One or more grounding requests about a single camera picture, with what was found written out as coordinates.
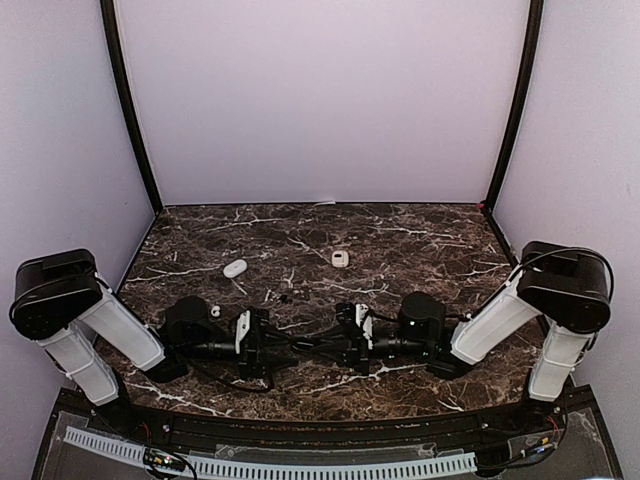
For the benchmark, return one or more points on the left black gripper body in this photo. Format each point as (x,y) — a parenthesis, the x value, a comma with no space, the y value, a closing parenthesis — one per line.
(248,357)

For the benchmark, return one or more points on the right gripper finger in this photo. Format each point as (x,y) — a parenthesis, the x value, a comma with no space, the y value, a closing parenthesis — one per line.
(324,351)
(333,335)

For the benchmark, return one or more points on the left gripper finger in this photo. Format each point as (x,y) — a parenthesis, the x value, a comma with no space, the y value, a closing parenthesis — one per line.
(276,363)
(282,340)

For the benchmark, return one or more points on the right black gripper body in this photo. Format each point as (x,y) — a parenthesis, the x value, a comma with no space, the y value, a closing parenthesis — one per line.
(359,349)

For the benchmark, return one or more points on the beige gold-rimmed charging case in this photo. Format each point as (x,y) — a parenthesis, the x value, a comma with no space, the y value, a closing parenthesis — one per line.
(340,259)

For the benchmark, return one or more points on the black round charging case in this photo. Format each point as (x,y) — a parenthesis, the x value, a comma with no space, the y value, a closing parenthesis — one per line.
(301,346)

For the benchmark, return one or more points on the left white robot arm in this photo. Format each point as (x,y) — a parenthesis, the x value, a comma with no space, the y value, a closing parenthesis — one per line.
(60,297)

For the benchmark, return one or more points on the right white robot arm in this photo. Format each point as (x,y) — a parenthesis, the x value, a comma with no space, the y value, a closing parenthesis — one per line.
(569,289)

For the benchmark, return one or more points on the white oval charging case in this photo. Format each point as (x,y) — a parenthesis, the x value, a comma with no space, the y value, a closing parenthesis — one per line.
(235,268)

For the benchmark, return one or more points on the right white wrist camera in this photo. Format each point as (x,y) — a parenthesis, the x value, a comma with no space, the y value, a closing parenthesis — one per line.
(363,320)

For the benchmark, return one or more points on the black front table rail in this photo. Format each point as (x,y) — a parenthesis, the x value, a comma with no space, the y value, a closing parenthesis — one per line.
(183,430)

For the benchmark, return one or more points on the white slotted cable duct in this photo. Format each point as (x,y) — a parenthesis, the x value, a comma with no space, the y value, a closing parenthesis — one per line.
(242,462)

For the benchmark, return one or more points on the left black frame post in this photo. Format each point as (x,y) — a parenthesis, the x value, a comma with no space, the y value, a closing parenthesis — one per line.
(128,109)

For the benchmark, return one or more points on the black frame post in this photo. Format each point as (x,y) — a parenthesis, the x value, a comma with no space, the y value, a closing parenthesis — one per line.
(525,70)
(128,109)

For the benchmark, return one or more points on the right black frame post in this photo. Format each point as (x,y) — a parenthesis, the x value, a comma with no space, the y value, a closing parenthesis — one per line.
(525,70)

